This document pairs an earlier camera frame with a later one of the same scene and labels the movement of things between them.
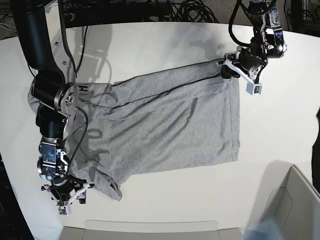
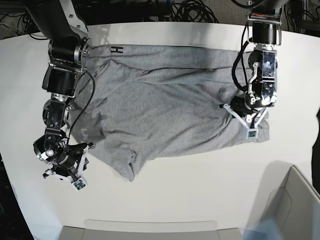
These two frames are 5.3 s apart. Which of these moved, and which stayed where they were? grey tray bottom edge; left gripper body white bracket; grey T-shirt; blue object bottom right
Moved: grey T-shirt; left gripper body white bracket
Stayed: blue object bottom right; grey tray bottom edge
